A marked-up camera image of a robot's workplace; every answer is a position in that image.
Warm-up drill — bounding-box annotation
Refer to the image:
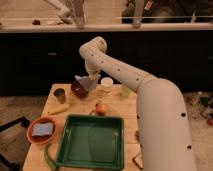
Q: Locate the grey blue towel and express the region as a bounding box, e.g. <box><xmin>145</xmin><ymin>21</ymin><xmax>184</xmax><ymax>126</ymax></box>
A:
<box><xmin>75</xmin><ymin>75</ymin><xmax>97</xmax><ymax>92</ymax></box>

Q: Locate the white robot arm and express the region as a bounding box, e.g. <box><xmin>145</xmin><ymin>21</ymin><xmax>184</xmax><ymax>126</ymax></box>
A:
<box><xmin>79</xmin><ymin>37</ymin><xmax>197</xmax><ymax>171</ymax></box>

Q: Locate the light green cup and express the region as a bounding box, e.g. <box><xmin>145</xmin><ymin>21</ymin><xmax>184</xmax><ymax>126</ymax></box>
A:
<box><xmin>120</xmin><ymin>85</ymin><xmax>130</xmax><ymax>98</ymax></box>

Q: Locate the dark red bowl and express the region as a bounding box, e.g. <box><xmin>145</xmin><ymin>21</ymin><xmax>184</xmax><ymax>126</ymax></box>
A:
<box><xmin>71</xmin><ymin>81</ymin><xmax>89</xmax><ymax>99</ymax></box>

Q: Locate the orange fruit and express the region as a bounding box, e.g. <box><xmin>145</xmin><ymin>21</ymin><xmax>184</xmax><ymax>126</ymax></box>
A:
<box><xmin>95</xmin><ymin>103</ymin><xmax>106</xmax><ymax>115</ymax></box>

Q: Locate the yellow banana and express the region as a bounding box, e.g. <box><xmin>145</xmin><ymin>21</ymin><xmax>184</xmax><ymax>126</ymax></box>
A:
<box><xmin>47</xmin><ymin>104</ymin><xmax>70</xmax><ymax>115</ymax></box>

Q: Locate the dark cabinet counter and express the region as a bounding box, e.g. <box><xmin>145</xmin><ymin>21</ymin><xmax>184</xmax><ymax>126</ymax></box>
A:
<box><xmin>0</xmin><ymin>31</ymin><xmax>213</xmax><ymax>96</ymax></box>

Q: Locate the green plastic tray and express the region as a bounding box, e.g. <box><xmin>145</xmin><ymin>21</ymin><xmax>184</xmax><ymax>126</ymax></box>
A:
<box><xmin>56</xmin><ymin>115</ymin><xmax>124</xmax><ymax>171</ymax></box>

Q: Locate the blue sponge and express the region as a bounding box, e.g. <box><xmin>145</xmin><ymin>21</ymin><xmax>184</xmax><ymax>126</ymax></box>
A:
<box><xmin>32</xmin><ymin>122</ymin><xmax>54</xmax><ymax>136</ymax></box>

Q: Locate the orange plate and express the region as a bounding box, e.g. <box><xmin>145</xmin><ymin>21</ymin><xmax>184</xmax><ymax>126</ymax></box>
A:
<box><xmin>27</xmin><ymin>117</ymin><xmax>56</xmax><ymax>145</ymax></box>

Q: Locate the black chair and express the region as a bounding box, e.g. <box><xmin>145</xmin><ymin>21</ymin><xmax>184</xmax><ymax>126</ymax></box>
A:
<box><xmin>0</xmin><ymin>116</ymin><xmax>31</xmax><ymax>171</ymax></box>

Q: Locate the brown object at table edge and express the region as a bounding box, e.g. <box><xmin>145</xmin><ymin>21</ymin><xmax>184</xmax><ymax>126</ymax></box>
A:
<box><xmin>132</xmin><ymin>154</ymin><xmax>143</xmax><ymax>170</ymax></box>

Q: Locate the green curved vegetable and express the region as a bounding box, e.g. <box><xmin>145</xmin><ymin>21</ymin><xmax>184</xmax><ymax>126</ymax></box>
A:
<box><xmin>44</xmin><ymin>144</ymin><xmax>58</xmax><ymax>171</ymax></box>

